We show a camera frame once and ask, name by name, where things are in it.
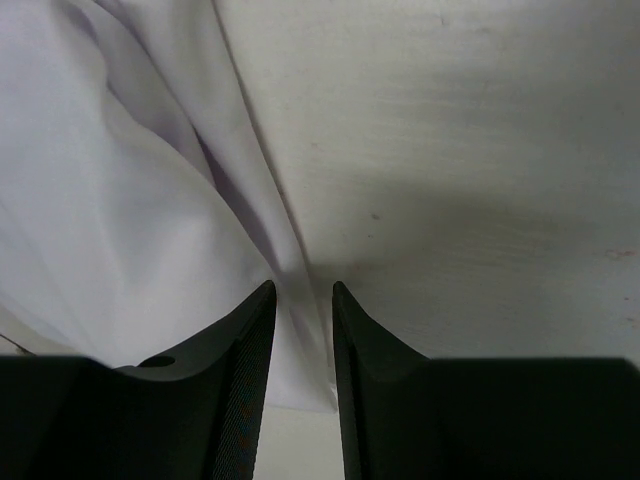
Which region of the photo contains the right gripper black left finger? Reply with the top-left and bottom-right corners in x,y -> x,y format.
1,282 -> 277,479

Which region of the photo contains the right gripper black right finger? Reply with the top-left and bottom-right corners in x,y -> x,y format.
332,283 -> 639,479

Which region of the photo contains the white cloth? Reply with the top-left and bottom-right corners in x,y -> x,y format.
1,1 -> 337,411

